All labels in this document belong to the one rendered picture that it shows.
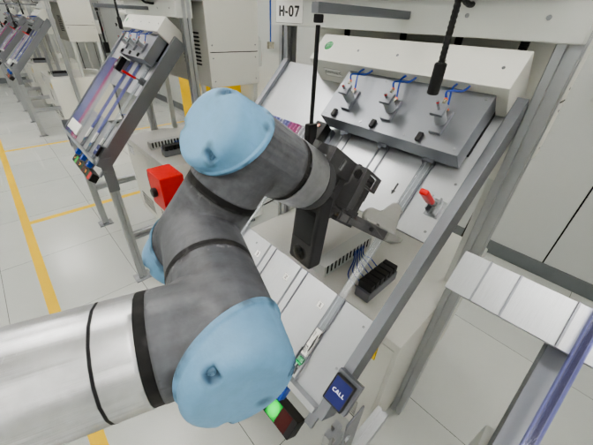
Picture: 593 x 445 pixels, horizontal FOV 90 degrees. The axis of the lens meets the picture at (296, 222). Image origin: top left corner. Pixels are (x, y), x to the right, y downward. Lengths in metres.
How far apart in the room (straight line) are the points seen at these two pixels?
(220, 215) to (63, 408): 0.16
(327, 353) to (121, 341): 0.49
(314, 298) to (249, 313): 0.48
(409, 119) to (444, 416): 1.24
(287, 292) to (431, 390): 1.05
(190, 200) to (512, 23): 0.63
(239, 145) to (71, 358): 0.17
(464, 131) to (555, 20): 0.21
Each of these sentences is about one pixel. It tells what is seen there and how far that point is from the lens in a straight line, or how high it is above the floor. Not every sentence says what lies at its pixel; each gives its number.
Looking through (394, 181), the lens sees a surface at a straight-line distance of 0.69.
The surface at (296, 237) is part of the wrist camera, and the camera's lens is 0.43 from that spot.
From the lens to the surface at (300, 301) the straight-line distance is 0.68.
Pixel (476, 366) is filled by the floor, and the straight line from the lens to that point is 1.79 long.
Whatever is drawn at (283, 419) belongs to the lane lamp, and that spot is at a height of 0.66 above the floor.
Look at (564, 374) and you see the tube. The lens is 0.54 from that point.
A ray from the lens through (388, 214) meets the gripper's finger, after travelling 0.47.
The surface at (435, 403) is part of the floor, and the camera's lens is 1.60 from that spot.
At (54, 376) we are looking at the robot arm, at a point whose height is 1.17.
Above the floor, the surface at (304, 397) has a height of 0.73.
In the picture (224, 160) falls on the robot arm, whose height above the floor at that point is 1.23.
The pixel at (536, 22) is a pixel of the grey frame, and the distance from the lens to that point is 0.73.
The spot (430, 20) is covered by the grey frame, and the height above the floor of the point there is 1.33.
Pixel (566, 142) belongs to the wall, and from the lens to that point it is 2.25.
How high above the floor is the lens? 1.32
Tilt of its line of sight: 34 degrees down
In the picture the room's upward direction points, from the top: 3 degrees clockwise
